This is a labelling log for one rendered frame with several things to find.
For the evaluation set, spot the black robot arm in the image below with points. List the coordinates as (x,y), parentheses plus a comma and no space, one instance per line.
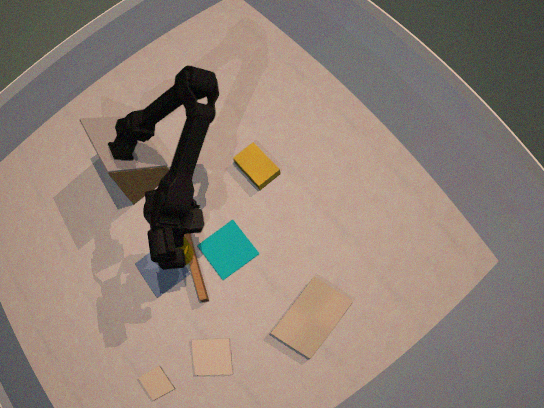
(174,195)

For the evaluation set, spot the brown wooden bar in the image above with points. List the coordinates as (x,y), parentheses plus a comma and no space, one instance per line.
(197,274)

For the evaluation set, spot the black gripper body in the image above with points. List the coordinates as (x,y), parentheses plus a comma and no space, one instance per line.
(180,260)

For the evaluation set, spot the olive yellow cup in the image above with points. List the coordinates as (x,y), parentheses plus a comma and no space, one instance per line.
(188,251)

